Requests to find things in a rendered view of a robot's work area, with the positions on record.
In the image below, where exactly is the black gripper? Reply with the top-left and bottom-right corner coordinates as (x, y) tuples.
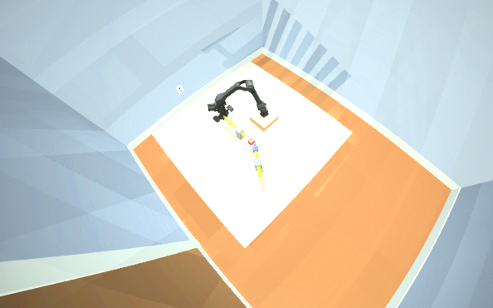
(213, 105), (234, 122)

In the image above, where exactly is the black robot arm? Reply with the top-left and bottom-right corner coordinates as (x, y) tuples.
(207, 79), (269, 117)

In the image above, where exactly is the yellow square bar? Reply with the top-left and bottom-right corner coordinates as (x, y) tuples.
(224, 116), (246, 140)

